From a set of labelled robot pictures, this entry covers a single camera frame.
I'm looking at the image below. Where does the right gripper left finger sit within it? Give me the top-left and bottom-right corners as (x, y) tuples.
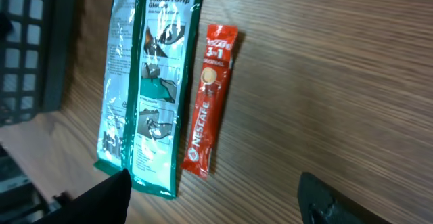
(35, 169), (132, 224)

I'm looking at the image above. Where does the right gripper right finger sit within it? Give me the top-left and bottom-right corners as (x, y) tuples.
(297, 172), (390, 224)

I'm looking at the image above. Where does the red chocolate bar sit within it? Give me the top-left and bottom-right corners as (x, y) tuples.
(181, 24), (238, 179)

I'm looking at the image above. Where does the large green white packet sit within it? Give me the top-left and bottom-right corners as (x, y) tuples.
(95, 0), (202, 199)

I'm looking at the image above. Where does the grey plastic mesh basket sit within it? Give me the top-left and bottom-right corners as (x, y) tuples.
(1, 0), (75, 126)

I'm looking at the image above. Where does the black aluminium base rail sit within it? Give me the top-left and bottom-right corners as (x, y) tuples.
(1, 148), (72, 224)

